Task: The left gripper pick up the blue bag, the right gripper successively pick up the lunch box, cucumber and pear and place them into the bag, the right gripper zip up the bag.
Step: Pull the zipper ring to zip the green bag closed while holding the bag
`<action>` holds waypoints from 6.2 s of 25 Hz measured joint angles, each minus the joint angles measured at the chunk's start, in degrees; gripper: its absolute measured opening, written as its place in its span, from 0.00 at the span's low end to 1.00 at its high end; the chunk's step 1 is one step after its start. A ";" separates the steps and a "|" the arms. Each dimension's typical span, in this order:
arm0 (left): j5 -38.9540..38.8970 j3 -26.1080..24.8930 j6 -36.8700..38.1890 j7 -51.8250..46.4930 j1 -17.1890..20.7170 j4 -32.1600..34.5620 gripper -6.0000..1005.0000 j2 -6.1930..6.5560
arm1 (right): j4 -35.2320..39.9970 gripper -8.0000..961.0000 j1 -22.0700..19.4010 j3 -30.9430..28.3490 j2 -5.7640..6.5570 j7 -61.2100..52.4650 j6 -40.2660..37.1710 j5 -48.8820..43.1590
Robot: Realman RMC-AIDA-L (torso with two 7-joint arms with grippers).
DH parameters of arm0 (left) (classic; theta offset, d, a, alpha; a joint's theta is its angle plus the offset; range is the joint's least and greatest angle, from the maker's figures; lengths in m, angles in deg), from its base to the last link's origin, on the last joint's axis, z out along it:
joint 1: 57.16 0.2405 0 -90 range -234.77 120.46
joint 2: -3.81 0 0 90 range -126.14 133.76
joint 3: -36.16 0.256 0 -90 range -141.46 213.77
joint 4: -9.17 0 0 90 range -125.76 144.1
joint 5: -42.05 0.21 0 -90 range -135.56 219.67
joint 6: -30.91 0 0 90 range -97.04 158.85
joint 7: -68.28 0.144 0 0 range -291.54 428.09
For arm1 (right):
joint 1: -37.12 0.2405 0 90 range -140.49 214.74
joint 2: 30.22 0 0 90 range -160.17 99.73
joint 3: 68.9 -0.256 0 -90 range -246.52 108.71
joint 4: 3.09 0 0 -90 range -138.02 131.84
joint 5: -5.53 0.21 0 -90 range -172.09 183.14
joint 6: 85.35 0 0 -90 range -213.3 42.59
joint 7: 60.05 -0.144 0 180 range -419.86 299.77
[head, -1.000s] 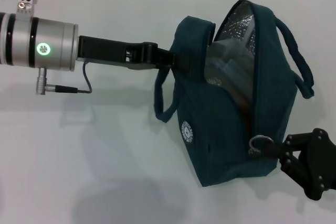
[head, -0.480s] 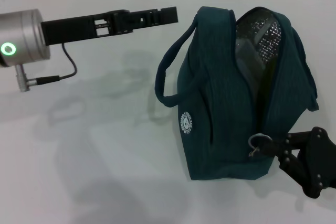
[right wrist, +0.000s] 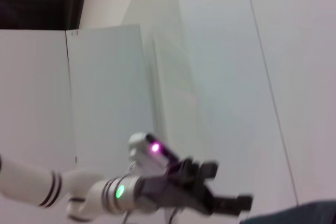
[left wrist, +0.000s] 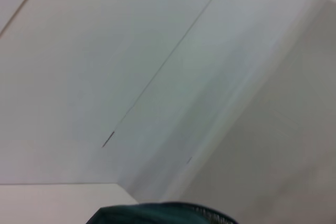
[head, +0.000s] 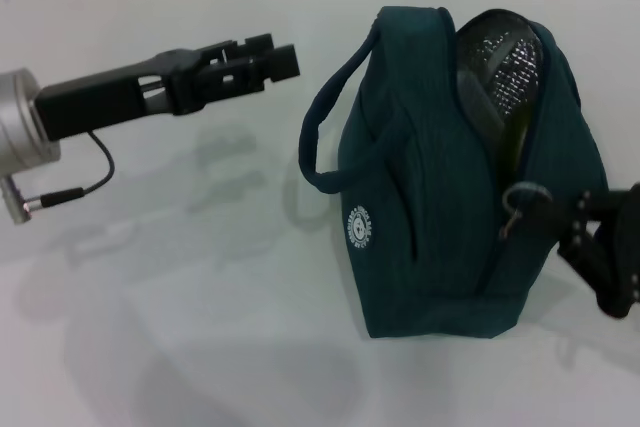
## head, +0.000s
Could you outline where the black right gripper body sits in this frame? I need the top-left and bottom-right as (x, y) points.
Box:
(617, 190), (640, 306)

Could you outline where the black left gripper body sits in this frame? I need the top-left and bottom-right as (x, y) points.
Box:
(33, 49), (211, 143)

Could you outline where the white ring zipper pull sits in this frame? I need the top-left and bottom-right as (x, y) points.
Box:
(497, 182), (554, 243)

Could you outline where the dark teal insulated lunch bag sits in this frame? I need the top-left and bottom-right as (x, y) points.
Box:
(298, 5), (610, 341)

